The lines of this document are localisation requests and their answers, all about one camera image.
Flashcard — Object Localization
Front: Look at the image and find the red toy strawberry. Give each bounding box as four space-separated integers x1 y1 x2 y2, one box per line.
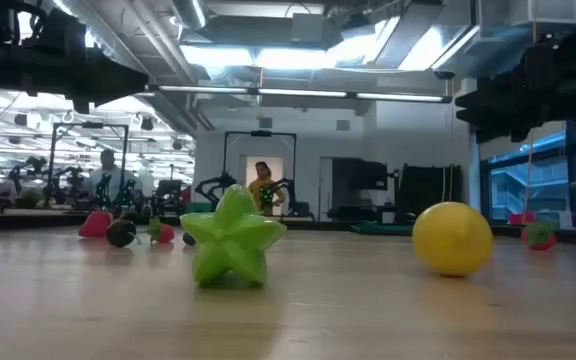
147 217 176 245
77 210 114 239
520 220 558 252

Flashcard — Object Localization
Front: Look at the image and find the long ceiling light fixture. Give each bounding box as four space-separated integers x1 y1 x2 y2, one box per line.
147 84 453 104

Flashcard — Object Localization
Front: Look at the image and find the black standing panel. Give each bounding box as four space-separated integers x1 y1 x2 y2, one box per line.
398 163 462 222

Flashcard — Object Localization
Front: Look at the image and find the black background rig frame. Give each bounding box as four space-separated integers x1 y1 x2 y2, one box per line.
48 122 130 209
221 130 298 217

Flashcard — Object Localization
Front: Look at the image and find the black cabinet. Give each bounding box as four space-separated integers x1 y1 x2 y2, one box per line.
331 158 389 221

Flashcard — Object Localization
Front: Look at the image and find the dark toy fruit with stem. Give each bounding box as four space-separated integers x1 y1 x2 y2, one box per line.
105 218 142 249

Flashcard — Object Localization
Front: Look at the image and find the yellow toy lemon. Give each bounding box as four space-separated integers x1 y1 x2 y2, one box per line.
411 201 494 278

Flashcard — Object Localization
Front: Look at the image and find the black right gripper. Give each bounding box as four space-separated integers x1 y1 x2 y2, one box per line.
455 34 576 144

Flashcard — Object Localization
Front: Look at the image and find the person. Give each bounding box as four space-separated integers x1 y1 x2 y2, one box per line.
87 148 142 204
248 160 287 216

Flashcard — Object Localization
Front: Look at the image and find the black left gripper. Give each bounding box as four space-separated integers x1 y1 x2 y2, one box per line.
30 12 150 115

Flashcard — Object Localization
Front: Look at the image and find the green background plant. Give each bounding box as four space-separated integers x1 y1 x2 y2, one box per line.
15 188 44 210

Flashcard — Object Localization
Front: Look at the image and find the dark green cloth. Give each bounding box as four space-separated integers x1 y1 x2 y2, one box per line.
350 222 415 237

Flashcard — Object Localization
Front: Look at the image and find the hanging orange cable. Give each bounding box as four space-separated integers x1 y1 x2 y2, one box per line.
521 19 539 226

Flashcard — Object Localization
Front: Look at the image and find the green toy starfruit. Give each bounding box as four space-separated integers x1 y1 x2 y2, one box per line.
179 183 288 289

